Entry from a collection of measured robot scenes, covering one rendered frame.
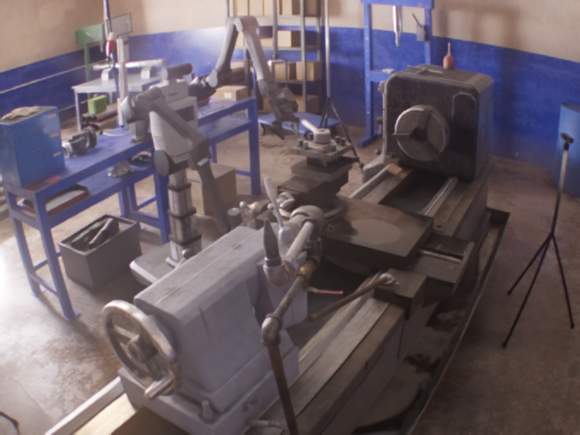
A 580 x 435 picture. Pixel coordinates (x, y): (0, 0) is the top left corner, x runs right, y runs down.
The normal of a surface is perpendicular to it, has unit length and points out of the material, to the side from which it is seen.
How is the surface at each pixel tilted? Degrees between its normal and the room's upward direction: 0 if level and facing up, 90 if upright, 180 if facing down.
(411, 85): 90
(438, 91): 90
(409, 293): 0
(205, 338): 76
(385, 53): 90
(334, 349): 0
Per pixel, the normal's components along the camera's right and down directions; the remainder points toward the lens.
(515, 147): -0.52, 0.40
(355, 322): -0.03, -0.89
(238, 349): 0.78, -0.13
